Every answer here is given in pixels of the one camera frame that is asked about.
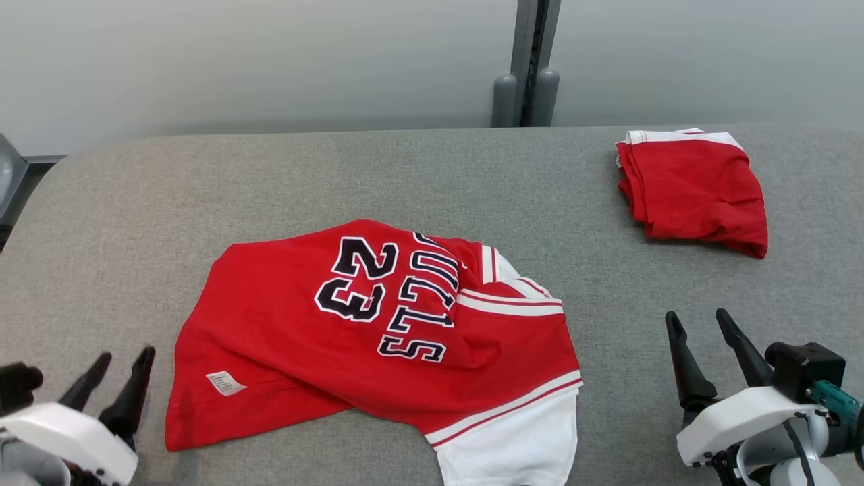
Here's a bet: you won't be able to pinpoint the teal right cable connector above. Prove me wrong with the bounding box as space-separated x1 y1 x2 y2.
810 381 862 427

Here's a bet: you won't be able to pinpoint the grey metal frame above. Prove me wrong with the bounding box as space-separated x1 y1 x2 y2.
0 134 29 227

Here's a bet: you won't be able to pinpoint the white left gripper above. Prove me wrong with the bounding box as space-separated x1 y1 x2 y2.
0 346 157 486

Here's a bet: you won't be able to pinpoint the red shorts with white hem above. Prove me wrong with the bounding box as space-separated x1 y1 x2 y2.
616 128 770 260

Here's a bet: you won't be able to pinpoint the grey metal wall post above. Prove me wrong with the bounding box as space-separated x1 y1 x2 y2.
510 0 562 128

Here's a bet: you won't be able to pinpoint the grey cylinder bumper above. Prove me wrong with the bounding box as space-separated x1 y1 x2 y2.
492 74 518 128
533 69 560 127

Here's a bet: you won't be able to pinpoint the red basketball jersey number 23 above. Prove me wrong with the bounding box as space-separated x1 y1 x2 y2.
165 219 584 486

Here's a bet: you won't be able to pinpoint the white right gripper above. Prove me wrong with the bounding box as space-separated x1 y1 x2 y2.
666 308 828 468

